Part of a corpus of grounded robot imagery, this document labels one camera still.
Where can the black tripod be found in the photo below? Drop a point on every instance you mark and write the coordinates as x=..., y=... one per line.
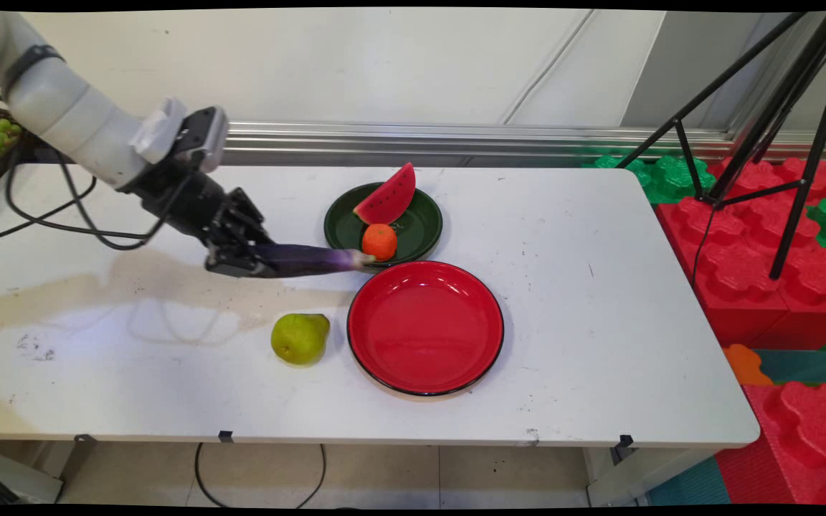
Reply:
x=781, y=100

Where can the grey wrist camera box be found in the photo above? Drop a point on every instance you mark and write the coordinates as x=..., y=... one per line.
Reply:
x=201, y=136

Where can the aluminium rail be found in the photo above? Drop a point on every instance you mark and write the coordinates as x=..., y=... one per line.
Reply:
x=456, y=140

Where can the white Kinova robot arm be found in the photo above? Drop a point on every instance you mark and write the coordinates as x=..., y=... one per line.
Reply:
x=62, y=107

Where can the dark green enamel plate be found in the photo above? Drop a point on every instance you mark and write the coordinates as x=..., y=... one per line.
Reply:
x=420, y=222

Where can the orange foam piece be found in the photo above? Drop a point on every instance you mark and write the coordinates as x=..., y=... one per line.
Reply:
x=743, y=365

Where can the red enamel plate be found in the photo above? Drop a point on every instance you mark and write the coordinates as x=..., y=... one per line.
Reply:
x=424, y=330

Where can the grey table leg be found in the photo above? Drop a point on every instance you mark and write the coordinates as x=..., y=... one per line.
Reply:
x=33, y=473
x=635, y=476

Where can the toy watermelon slice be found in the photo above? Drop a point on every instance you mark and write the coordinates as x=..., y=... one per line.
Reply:
x=388, y=201

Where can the toy orange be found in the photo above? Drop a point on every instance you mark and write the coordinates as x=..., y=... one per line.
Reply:
x=380, y=242

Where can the yellow-green toy pear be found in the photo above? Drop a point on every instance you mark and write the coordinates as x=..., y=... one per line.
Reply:
x=298, y=338

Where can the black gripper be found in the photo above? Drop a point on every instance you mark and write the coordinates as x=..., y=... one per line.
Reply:
x=183, y=201

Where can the purple toy eggplant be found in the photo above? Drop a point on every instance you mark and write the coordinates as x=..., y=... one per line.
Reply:
x=312, y=258

